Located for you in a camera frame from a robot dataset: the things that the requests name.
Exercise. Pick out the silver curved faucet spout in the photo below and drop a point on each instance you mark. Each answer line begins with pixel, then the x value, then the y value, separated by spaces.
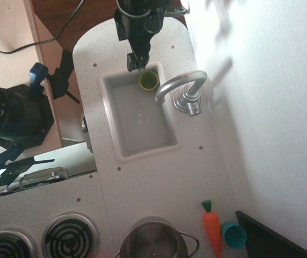
pixel 198 78

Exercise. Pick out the silver faucet base and knob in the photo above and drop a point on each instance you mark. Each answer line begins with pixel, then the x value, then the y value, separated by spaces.
pixel 186 102

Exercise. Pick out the white rectangular sink basin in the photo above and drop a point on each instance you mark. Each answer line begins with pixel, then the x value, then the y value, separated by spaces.
pixel 139 125

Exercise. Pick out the black shelf corner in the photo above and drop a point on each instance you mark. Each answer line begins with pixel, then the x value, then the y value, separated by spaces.
pixel 264 242

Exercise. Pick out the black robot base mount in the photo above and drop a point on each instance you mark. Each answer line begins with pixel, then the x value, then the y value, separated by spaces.
pixel 25 120

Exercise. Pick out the lower blue black clamp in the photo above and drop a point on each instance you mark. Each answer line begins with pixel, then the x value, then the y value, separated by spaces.
pixel 14 169

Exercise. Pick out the right black coil burner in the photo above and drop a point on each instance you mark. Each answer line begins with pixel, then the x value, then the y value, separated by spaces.
pixel 71 235

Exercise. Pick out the silver stove knob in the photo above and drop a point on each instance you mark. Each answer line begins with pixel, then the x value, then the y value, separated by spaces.
pixel 83 123

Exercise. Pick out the yellow-green plastic cup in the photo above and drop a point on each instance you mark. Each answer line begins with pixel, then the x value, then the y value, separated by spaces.
pixel 148 80

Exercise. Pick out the blue black clamp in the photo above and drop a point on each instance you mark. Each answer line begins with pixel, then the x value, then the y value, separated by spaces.
pixel 59 81
pixel 14 169

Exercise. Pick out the stainless steel pot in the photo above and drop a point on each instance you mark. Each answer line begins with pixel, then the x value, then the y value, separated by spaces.
pixel 157 237

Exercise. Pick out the left black coil burner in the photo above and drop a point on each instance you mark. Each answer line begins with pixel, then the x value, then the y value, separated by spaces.
pixel 17 243

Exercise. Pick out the upper blue black clamp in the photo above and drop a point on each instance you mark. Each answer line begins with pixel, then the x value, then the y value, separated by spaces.
pixel 59 81

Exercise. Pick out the teal plastic cup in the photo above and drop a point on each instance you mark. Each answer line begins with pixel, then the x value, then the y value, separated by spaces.
pixel 233 235

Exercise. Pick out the black coil burner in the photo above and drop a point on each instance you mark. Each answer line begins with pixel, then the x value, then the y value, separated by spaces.
pixel 71 235
pixel 17 243

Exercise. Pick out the silver oven door handle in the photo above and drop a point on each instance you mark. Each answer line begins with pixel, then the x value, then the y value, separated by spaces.
pixel 48 175

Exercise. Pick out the orange toy carrot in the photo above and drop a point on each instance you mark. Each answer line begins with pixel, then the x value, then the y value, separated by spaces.
pixel 211 223

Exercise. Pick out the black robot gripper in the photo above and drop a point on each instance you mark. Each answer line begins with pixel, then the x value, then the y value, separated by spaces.
pixel 138 22

